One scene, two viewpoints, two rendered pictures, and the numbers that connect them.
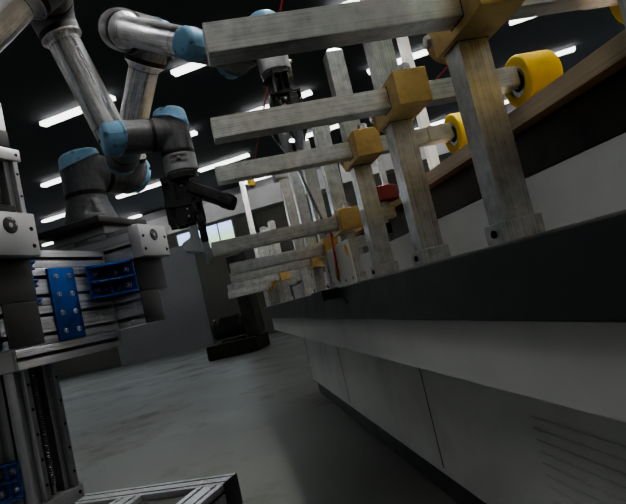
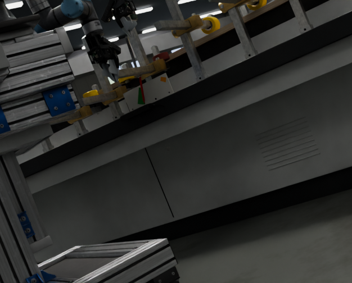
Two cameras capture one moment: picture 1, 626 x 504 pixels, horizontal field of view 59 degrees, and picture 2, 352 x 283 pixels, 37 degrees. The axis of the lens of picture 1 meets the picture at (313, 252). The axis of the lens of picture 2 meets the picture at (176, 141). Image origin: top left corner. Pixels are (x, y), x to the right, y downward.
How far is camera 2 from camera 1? 1.83 m
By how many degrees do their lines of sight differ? 50
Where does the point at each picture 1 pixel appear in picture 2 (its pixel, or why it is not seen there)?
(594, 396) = (338, 63)
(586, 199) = (285, 37)
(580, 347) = (333, 51)
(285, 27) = not seen: outside the picture
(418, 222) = (249, 41)
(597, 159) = (290, 23)
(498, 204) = (305, 21)
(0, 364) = (41, 131)
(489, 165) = (302, 10)
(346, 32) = not seen: outside the picture
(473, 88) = not seen: outside the picture
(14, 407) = (16, 176)
